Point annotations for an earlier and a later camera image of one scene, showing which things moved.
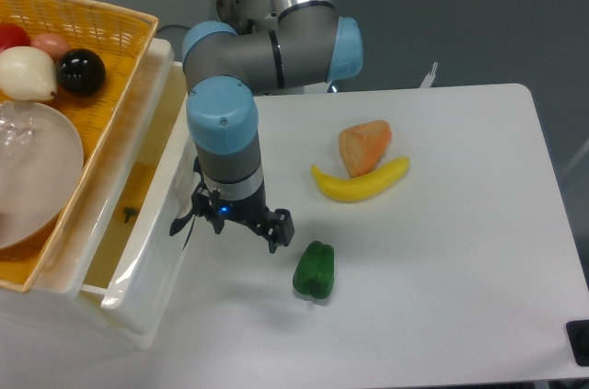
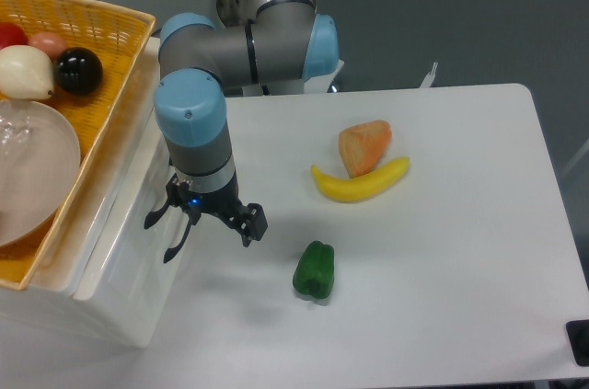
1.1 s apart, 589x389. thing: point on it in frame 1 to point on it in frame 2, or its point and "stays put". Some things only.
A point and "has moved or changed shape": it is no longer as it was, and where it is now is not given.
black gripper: (251, 211) to (225, 202)
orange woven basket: (121, 39) stays put
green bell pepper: (314, 272) stays put
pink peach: (53, 43) stays put
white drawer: (144, 221) has moved or changed shape
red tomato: (12, 35) stays put
